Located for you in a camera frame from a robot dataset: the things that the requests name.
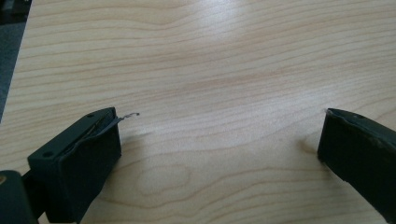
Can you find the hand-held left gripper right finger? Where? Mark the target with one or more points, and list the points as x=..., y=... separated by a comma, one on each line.
x=358, y=149

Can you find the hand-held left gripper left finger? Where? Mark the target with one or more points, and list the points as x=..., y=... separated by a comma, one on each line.
x=77, y=168

